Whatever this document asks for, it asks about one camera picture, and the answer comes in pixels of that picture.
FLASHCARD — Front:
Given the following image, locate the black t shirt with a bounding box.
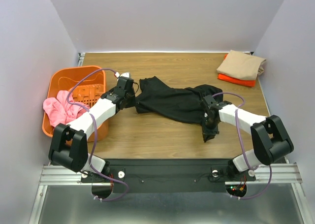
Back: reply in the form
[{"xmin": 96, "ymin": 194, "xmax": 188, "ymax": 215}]
[{"xmin": 135, "ymin": 76, "xmax": 222, "ymax": 142}]

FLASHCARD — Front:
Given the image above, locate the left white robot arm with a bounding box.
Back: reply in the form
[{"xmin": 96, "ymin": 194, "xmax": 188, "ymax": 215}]
[{"xmin": 49, "ymin": 76, "xmax": 135, "ymax": 182}]

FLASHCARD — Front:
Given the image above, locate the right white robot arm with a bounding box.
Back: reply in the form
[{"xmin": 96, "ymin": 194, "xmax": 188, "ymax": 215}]
[{"xmin": 201, "ymin": 95, "xmax": 294, "ymax": 180}]

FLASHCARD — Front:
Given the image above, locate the folded orange t shirt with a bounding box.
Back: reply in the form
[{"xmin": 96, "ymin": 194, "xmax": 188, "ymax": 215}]
[{"xmin": 217, "ymin": 52, "xmax": 255, "ymax": 87}]

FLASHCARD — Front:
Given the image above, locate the folded tan t shirt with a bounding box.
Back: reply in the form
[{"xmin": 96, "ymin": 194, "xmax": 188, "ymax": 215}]
[{"xmin": 217, "ymin": 50, "xmax": 266, "ymax": 80}]

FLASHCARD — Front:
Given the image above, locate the pink t shirt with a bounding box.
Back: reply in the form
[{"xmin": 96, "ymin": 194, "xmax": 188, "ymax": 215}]
[{"xmin": 43, "ymin": 90, "xmax": 90, "ymax": 127}]

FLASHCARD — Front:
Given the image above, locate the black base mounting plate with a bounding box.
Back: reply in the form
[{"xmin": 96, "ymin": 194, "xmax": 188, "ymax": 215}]
[{"xmin": 81, "ymin": 158, "xmax": 256, "ymax": 194}]

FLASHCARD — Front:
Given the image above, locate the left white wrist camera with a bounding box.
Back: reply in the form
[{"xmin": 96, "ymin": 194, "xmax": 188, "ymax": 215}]
[{"xmin": 120, "ymin": 72, "xmax": 131, "ymax": 78}]

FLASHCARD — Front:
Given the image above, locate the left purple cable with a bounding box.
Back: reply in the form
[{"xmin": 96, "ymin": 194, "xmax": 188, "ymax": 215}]
[{"xmin": 66, "ymin": 68, "xmax": 130, "ymax": 202}]

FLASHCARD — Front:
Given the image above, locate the purple cable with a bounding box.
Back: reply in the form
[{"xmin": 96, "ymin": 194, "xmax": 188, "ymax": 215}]
[
  {"xmin": 66, "ymin": 68, "xmax": 130, "ymax": 202},
  {"xmin": 211, "ymin": 92, "xmax": 273, "ymax": 200}
]

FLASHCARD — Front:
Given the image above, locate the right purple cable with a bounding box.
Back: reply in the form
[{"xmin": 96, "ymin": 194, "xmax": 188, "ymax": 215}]
[{"xmin": 211, "ymin": 92, "xmax": 273, "ymax": 200}]

